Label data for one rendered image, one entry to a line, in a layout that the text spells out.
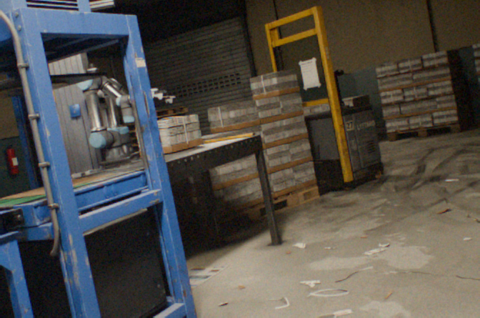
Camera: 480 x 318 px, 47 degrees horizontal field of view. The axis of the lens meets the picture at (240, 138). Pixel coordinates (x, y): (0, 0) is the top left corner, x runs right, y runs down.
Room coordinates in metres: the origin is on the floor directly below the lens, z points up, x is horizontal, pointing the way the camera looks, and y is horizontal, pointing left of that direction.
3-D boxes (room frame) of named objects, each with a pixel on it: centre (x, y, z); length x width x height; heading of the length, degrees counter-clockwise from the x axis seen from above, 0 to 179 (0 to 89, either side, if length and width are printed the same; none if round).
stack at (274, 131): (5.00, 0.13, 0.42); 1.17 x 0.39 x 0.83; 130
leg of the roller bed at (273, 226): (3.96, -0.11, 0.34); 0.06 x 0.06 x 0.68; 59
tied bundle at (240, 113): (5.09, 0.03, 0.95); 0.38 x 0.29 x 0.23; 41
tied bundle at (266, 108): (5.28, -0.20, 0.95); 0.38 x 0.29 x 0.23; 41
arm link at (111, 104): (4.69, 1.02, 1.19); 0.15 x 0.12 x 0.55; 29
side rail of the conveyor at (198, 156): (3.41, 0.22, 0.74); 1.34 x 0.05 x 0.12; 149
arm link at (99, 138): (3.96, 0.98, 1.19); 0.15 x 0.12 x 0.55; 157
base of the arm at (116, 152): (4.08, 0.93, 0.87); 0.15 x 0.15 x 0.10
